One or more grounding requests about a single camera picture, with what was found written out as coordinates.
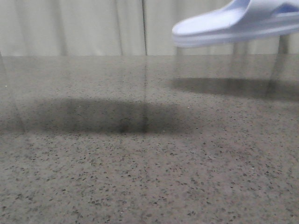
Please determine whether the light blue right-side slipper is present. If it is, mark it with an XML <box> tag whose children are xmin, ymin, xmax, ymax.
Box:
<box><xmin>172</xmin><ymin>0</ymin><xmax>299</xmax><ymax>48</ymax></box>

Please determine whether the pale green curtain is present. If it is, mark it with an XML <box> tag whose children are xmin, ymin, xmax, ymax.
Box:
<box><xmin>0</xmin><ymin>0</ymin><xmax>299</xmax><ymax>56</ymax></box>

